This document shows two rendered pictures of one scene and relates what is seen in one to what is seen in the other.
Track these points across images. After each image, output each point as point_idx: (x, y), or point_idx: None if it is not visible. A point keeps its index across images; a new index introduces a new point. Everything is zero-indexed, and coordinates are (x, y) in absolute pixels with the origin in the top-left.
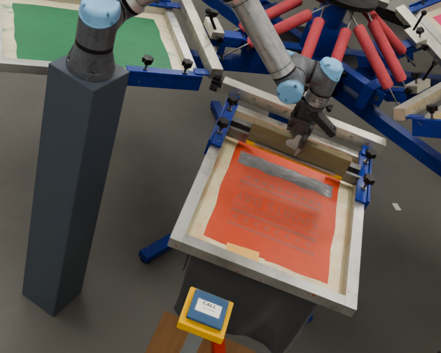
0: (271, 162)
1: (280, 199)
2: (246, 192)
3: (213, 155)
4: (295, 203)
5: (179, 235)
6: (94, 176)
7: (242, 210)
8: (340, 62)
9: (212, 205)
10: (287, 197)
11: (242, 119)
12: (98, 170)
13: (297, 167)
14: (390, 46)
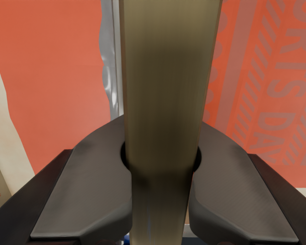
0: (112, 113)
1: (248, 67)
2: (250, 147)
3: (187, 228)
4: (253, 16)
5: None
6: (194, 237)
7: None
8: None
9: (304, 191)
10: (235, 47)
11: (7, 191)
12: (191, 241)
13: (72, 31)
14: None
